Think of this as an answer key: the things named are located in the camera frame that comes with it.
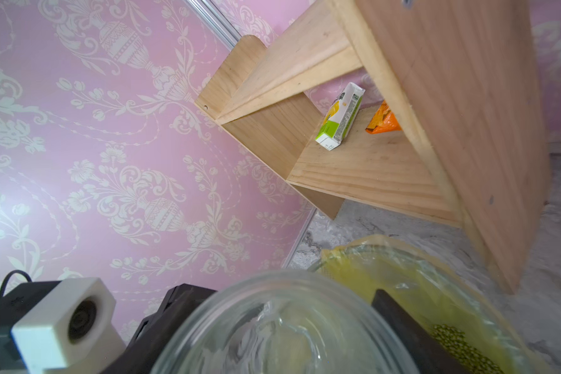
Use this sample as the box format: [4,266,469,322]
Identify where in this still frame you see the green white juice carton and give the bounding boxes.
[315,83,366,151]

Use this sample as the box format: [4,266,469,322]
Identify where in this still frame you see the green mung beans pile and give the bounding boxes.
[431,325,503,374]

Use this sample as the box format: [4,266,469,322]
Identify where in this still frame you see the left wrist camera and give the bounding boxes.
[0,277,126,373]

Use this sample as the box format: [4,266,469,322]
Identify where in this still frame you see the grey mesh trash bin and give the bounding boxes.
[308,234,550,374]

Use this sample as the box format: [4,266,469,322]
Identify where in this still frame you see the yellow plastic bin liner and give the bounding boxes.
[310,235,549,373]

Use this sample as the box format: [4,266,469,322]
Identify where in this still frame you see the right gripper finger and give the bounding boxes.
[371,289,469,373]

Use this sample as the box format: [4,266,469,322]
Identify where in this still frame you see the wooden two-tier shelf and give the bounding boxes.
[196,1,551,293]

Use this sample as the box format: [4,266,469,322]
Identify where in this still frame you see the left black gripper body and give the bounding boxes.
[103,284,216,374]

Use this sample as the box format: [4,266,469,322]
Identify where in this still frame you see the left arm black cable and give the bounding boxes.
[0,270,34,300]

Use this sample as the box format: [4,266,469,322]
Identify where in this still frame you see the orange snack bag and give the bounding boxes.
[366,101,402,134]

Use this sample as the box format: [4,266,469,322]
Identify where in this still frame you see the glass jar of beans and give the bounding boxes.
[153,270,418,373]

